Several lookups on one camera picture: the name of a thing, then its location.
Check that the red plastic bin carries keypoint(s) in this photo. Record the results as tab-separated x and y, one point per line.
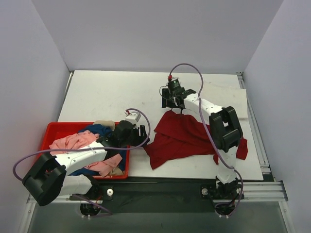
57	130

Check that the navy blue t-shirt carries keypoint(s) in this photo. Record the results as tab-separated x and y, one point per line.
101	131

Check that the beige t-shirt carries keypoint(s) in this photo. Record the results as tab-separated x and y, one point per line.
107	123

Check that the pink t-shirt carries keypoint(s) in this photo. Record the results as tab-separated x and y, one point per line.
82	139

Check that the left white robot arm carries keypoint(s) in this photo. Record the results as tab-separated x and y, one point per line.
71	163

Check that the aluminium frame rail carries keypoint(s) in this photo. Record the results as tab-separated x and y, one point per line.
264	192

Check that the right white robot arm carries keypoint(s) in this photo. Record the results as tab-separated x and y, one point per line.
224	132

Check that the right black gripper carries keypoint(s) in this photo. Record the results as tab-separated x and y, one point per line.
174	101

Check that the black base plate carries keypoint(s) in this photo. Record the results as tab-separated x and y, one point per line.
150	196

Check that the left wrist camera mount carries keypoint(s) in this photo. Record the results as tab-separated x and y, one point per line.
132	117

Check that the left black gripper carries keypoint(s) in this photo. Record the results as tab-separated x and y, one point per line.
138	131

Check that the dark red t-shirt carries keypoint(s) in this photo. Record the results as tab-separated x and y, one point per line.
178	136

